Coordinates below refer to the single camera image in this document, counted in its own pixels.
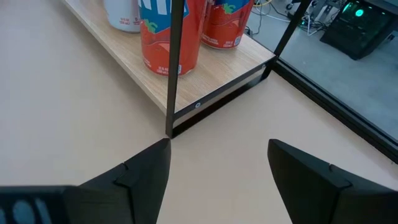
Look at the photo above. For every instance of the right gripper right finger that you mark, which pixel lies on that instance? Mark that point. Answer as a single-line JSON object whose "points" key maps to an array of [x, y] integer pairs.
{"points": [[311, 193]]}

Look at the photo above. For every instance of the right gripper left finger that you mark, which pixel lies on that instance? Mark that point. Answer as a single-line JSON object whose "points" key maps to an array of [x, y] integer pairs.
{"points": [[133, 186]]}

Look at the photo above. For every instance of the red Fanta can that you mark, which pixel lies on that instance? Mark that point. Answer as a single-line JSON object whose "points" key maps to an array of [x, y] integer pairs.
{"points": [[227, 28], [154, 53]]}

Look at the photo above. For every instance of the silver Diet Coke can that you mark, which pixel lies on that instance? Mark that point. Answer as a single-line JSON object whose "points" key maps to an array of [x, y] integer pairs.
{"points": [[122, 15]]}

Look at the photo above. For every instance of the black-framed wooden shelf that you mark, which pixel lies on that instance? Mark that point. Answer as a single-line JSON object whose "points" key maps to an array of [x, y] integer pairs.
{"points": [[202, 77]]}

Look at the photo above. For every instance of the black computer with green light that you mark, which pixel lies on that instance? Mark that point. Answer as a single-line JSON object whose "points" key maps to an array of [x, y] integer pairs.
{"points": [[357, 37]]}

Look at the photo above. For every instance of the black table frame rail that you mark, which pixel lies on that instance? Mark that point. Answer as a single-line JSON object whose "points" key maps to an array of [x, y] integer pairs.
{"points": [[342, 115]]}

